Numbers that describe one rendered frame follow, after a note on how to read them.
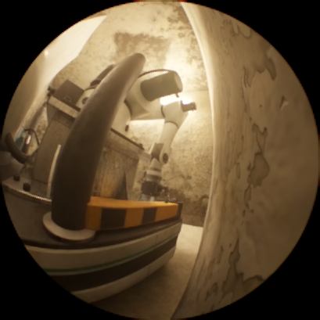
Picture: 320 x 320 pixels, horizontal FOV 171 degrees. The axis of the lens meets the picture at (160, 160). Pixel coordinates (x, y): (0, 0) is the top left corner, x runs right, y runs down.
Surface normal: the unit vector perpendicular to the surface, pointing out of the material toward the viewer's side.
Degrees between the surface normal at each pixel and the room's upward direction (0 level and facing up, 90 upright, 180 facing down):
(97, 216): 90
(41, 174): 90
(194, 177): 91
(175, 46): 180
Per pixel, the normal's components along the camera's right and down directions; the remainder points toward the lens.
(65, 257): 0.82, 0.01
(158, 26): -0.19, 0.95
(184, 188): -0.42, -0.31
